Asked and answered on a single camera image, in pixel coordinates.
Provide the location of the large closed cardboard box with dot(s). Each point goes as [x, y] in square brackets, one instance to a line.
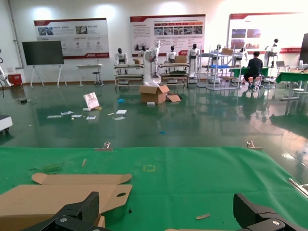
[180, 59]

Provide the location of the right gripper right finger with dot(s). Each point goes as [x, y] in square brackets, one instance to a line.
[245, 209]

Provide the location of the white red shopping bag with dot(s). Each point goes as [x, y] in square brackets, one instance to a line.
[91, 100]

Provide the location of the grey wall pipe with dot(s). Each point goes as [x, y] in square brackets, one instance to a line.
[15, 36]

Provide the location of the white red wall info board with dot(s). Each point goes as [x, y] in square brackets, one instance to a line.
[168, 33]
[264, 31]
[72, 36]

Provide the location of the large black screen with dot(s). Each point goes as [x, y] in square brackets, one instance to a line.
[304, 48]

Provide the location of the thin wooden stick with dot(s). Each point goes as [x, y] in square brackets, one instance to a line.
[83, 162]

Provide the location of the white side table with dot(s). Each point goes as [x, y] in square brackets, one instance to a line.
[89, 65]

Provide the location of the white foam block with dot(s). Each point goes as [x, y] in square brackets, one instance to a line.
[150, 103]

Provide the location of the silver binder clip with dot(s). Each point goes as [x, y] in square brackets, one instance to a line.
[300, 188]
[105, 148]
[252, 147]

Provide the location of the green covered workbench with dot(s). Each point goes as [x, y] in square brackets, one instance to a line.
[291, 77]
[237, 71]

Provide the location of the flat cardboard box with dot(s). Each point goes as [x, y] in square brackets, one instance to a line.
[227, 51]

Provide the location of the small wood chip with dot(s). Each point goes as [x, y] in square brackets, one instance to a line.
[202, 216]

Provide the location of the grey laptop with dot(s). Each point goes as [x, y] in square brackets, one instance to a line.
[281, 64]

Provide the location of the open brown cardboard box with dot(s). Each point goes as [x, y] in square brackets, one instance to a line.
[48, 197]

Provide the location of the small cardboard box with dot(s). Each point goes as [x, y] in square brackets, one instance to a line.
[137, 61]

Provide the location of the metal roller rack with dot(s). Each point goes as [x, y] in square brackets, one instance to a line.
[128, 77]
[173, 75]

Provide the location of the red wall cabinet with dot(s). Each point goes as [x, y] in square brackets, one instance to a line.
[15, 80]

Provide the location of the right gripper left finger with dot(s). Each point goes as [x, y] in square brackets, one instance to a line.
[91, 204]

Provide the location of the white wrapped robot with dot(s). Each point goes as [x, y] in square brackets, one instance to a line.
[149, 65]

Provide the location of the big open cardboard box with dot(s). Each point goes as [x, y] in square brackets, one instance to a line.
[152, 95]

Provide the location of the black floor object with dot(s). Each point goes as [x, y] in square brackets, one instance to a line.
[25, 101]

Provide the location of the green table cloth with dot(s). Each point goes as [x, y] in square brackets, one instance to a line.
[192, 183]

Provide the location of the small white block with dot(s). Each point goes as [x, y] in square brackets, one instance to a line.
[86, 109]

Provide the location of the white paper sheet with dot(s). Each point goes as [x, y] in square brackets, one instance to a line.
[77, 116]
[66, 112]
[91, 118]
[119, 118]
[54, 116]
[121, 111]

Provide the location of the blue plastic tray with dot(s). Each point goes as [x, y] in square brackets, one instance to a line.
[219, 66]

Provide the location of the yellow sponge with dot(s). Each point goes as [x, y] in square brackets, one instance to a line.
[98, 108]

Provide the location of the blue cloth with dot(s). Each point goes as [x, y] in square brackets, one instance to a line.
[121, 101]

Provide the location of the grey metal shelving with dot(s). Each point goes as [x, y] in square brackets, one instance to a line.
[216, 83]

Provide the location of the seated person dark shirt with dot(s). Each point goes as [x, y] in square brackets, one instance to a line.
[255, 67]

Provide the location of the white mobile base cart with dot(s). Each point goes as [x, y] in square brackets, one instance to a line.
[4, 121]

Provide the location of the loose cardboard flap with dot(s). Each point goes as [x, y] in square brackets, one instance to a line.
[173, 98]

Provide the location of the white industrial robot arm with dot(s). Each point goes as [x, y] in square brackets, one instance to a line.
[4, 78]

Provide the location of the white black humanoid robot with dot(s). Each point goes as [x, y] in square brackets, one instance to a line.
[217, 49]
[241, 54]
[274, 49]
[120, 56]
[142, 51]
[171, 55]
[193, 54]

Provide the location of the black stool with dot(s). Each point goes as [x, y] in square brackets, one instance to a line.
[97, 78]

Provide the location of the black display on white stand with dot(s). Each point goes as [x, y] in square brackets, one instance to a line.
[43, 53]

